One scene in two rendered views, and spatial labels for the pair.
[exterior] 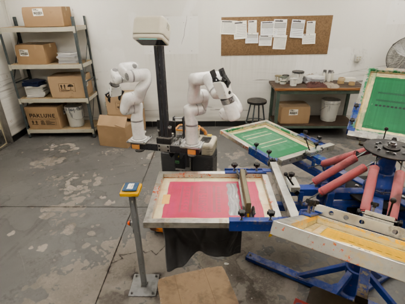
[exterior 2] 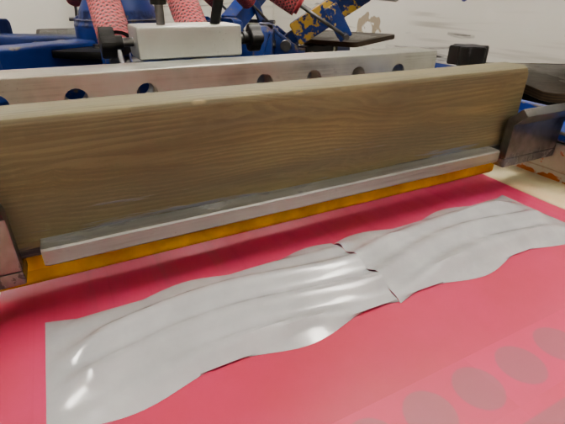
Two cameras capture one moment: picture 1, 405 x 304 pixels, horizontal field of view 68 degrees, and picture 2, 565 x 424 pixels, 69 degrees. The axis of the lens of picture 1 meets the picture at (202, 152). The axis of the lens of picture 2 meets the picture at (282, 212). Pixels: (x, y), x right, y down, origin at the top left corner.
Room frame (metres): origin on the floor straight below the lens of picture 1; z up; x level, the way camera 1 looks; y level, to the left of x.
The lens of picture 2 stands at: (1.76, -0.03, 1.11)
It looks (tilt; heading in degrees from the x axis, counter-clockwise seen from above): 28 degrees down; 241
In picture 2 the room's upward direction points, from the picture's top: 1 degrees clockwise
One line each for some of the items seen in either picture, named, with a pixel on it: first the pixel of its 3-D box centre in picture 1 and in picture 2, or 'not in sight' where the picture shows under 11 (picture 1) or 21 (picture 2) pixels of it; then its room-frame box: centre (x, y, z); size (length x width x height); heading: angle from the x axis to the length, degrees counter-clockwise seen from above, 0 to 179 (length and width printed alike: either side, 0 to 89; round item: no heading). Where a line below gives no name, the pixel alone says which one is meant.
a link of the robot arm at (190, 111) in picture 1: (192, 114); not in sight; (2.08, 0.07, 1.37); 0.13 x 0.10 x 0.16; 120
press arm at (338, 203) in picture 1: (278, 206); not in sight; (1.60, -0.49, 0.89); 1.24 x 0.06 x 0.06; 88
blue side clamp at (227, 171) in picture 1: (244, 174); not in sight; (1.89, -0.31, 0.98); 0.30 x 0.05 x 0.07; 88
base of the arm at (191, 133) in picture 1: (192, 133); not in sight; (2.09, 0.07, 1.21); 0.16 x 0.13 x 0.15; 165
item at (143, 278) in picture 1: (138, 240); not in sight; (1.75, 0.50, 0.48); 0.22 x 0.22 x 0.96; 88
